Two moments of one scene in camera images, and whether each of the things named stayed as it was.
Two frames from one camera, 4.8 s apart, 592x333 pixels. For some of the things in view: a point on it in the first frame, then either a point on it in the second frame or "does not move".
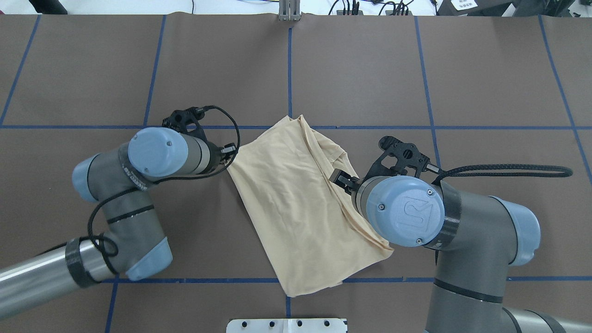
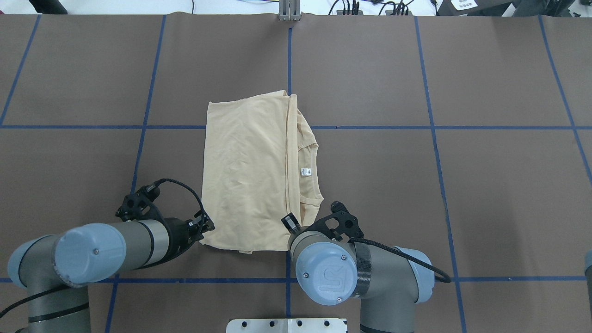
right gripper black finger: x=348 y=182 → x=291 y=223
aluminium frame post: x=289 y=10 does not move
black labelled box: x=472 y=8 does not move
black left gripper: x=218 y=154 → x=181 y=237
